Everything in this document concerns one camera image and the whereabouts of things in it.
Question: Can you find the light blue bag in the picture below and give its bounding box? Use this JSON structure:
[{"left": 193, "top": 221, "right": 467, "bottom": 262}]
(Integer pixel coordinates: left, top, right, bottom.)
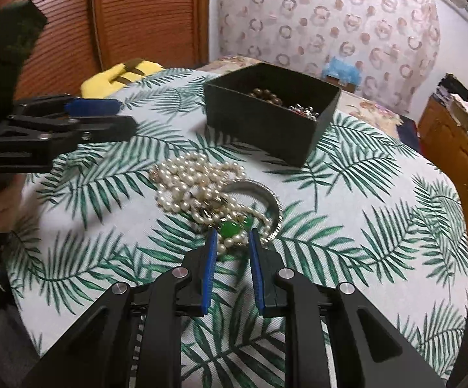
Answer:
[{"left": 321, "top": 57, "right": 362, "bottom": 87}]

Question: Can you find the pink circle patterned curtain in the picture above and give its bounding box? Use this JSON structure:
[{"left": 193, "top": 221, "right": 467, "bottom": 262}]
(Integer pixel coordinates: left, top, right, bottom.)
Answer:
[{"left": 219, "top": 0, "right": 440, "bottom": 115}]

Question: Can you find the floral bedspread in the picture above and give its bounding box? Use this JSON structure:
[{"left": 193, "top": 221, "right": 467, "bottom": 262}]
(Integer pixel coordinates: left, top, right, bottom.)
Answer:
[{"left": 198, "top": 55, "right": 403, "bottom": 139}]

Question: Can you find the palm leaf tablecloth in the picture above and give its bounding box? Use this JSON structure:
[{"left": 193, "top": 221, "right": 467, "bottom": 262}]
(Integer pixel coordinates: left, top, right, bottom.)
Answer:
[{"left": 6, "top": 68, "right": 468, "bottom": 380}]

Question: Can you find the green jade pendant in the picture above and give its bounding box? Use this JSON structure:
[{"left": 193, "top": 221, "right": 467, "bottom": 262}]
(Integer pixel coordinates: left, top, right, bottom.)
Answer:
[{"left": 219, "top": 216, "right": 254, "bottom": 239}]

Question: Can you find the silver bangle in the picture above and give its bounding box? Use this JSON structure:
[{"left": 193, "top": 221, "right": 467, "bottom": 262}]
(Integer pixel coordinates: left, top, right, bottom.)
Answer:
[{"left": 221, "top": 179, "right": 283, "bottom": 245}]

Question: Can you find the white pearl necklace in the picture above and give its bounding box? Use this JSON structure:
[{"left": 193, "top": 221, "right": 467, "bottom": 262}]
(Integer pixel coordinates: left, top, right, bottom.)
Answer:
[{"left": 148, "top": 151, "right": 274, "bottom": 256}]

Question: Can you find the person's left hand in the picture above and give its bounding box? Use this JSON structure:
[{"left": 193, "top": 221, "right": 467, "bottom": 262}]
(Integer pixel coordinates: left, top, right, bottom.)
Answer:
[{"left": 0, "top": 174, "right": 26, "bottom": 233}]

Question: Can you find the brown wooden bead bracelet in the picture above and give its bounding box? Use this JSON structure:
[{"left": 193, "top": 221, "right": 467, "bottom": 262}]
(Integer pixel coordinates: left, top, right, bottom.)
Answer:
[{"left": 247, "top": 88, "right": 284, "bottom": 107}]

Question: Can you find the black jewelry box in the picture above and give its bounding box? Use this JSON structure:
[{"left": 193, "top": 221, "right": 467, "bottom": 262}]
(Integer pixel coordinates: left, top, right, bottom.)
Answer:
[{"left": 204, "top": 63, "right": 341, "bottom": 167}]

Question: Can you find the wooden louvered wardrobe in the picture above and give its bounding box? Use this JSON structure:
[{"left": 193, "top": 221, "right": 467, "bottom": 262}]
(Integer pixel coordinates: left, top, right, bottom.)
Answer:
[{"left": 0, "top": 0, "right": 209, "bottom": 99}]

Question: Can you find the silver flower hairpin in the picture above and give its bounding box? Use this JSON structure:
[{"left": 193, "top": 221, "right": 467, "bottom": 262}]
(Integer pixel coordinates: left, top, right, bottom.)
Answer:
[{"left": 288, "top": 103, "right": 319, "bottom": 121}]

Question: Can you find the stack of clothes and papers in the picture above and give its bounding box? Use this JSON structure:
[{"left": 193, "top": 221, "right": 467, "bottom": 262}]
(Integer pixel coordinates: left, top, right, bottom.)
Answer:
[{"left": 433, "top": 74, "right": 468, "bottom": 131}]

